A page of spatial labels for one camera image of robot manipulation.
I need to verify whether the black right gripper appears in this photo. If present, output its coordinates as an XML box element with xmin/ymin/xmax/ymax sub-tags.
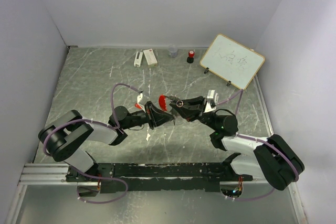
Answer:
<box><xmin>170</xmin><ymin>96</ymin><xmax>218</xmax><ymax>132</ymax></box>

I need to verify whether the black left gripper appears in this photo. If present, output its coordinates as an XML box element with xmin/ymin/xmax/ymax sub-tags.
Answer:
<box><xmin>122</xmin><ymin>100</ymin><xmax>174</xmax><ymax>130</ymax></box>

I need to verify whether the red handled metal key holder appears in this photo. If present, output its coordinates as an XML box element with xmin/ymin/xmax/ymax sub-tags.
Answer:
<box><xmin>158</xmin><ymin>94</ymin><xmax>184</xmax><ymax>111</ymax></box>

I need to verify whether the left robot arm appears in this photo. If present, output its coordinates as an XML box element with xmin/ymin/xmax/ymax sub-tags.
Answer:
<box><xmin>38</xmin><ymin>101</ymin><xmax>174</xmax><ymax>182</ymax></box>

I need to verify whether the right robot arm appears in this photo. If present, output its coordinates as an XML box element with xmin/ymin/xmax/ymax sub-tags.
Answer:
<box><xmin>169</xmin><ymin>95</ymin><xmax>305</xmax><ymax>190</ymax></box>

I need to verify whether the red black stamp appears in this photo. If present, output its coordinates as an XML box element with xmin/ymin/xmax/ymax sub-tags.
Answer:
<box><xmin>187</xmin><ymin>50</ymin><xmax>195</xmax><ymax>63</ymax></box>

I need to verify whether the white green staple box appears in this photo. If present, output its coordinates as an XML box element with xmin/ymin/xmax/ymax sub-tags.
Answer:
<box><xmin>143</xmin><ymin>49</ymin><xmax>158</xmax><ymax>68</ymax></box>

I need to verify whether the clear paperclip jar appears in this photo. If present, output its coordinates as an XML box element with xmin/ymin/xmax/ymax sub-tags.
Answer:
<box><xmin>168</xmin><ymin>45</ymin><xmax>178</xmax><ymax>58</ymax></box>

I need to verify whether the yellow framed whiteboard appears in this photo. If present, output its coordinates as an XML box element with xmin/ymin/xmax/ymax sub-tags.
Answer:
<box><xmin>199</xmin><ymin>34</ymin><xmax>265</xmax><ymax>90</ymax></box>

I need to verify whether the white stapler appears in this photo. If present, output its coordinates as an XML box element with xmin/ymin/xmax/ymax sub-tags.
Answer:
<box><xmin>133</xmin><ymin>51</ymin><xmax>143</xmax><ymax>68</ymax></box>

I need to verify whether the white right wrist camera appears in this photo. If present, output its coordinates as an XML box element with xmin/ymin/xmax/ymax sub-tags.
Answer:
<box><xmin>204</xmin><ymin>90</ymin><xmax>219</xmax><ymax>113</ymax></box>

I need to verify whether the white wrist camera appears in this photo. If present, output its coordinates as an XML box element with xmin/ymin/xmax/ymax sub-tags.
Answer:
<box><xmin>204</xmin><ymin>90</ymin><xmax>219</xmax><ymax>113</ymax></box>
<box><xmin>135</xmin><ymin>93</ymin><xmax>145</xmax><ymax>111</ymax></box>

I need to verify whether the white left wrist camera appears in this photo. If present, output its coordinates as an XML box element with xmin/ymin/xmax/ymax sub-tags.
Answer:
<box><xmin>135</xmin><ymin>93</ymin><xmax>145</xmax><ymax>111</ymax></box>

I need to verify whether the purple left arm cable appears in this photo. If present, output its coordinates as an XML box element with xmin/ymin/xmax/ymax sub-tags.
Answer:
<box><xmin>43</xmin><ymin>82</ymin><xmax>144</xmax><ymax>204</ymax></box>

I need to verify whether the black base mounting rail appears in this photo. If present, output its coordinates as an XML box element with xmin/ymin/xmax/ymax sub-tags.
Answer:
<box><xmin>66</xmin><ymin>162</ymin><xmax>253</xmax><ymax>194</ymax></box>

